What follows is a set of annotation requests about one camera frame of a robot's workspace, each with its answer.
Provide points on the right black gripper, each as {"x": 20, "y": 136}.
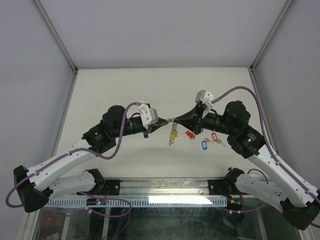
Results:
{"x": 192, "y": 120}

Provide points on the white slotted cable duct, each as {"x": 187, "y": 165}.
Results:
{"x": 140, "y": 202}

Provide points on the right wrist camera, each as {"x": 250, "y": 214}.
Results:
{"x": 204, "y": 98}

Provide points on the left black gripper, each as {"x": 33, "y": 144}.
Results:
{"x": 152, "y": 127}

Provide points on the aluminium mounting rail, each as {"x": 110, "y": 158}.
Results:
{"x": 165, "y": 186}

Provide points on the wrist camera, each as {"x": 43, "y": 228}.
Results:
{"x": 204, "y": 98}
{"x": 148, "y": 115}

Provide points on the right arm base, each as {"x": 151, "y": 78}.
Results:
{"x": 226, "y": 185}

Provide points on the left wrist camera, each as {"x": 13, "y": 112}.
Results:
{"x": 148, "y": 115}

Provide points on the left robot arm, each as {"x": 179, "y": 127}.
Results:
{"x": 39, "y": 184}

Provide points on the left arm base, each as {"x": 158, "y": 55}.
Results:
{"x": 103, "y": 186}

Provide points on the blue tag key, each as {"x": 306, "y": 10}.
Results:
{"x": 204, "y": 143}

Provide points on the keyring with yellow handle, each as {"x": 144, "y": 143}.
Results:
{"x": 173, "y": 133}

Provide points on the red tag key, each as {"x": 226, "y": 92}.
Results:
{"x": 216, "y": 139}
{"x": 190, "y": 134}

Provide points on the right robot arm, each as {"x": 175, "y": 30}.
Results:
{"x": 297, "y": 200}

